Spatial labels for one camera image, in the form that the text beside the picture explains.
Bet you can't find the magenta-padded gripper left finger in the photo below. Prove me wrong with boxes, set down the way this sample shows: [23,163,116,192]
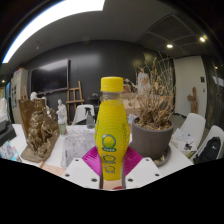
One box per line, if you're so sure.
[61,145,102,190]

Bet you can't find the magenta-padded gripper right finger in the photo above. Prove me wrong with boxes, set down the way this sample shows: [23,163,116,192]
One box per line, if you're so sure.
[122,145,165,190]

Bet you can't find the yellow drink bottle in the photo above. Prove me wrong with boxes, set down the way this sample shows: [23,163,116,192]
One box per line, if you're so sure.
[94,76,131,182]

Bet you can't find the grey plant saucer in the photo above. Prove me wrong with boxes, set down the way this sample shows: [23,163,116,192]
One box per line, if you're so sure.
[153,144,173,168]

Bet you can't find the printed grey paper sheet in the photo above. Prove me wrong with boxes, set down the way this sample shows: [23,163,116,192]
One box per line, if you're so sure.
[60,128,98,169]

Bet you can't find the dried plant in grey pot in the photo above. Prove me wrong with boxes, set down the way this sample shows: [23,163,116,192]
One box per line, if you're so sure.
[128,51,176,161]

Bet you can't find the clear pump bottle green label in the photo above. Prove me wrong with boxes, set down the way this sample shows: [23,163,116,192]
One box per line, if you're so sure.
[58,121,68,136]

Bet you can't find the white printed leaflet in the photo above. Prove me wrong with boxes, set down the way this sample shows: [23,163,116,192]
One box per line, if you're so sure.
[171,128,198,153]

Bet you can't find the dark spray bottle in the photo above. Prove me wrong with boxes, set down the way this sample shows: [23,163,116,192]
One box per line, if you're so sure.
[85,107,96,130]

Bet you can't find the brown carved wood sculpture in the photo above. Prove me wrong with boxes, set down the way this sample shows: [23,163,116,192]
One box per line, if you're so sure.
[18,98,62,164]

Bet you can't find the white plastic chair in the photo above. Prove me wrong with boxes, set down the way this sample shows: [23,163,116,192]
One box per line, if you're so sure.
[72,104,96,126]
[193,125,224,164]
[179,112,207,140]

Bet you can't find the small white plaster figurine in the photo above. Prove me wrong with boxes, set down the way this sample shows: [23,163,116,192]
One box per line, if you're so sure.
[55,98,68,124]

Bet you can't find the black backpack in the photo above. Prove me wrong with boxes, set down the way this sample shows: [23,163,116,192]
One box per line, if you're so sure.
[194,136,223,164]

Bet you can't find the cardboard box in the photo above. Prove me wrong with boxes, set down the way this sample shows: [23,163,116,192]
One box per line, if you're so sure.
[121,92,143,117]

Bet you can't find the wooden easel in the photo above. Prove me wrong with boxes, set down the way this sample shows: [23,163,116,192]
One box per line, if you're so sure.
[65,80,85,125]

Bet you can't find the colourful painted canvas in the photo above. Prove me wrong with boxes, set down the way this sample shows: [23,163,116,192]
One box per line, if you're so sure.
[0,141,23,163]

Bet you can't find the black case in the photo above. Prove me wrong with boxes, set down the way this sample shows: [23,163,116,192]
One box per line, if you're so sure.
[0,119,18,148]

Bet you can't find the carved wooden figure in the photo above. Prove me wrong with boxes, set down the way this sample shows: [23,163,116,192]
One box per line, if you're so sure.
[186,86,199,114]

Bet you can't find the white plaster figure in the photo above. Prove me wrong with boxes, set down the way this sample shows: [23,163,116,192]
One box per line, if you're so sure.
[137,72,151,95]

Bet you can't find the black wall screen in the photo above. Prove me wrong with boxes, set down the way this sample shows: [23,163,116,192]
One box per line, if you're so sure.
[30,59,70,96]

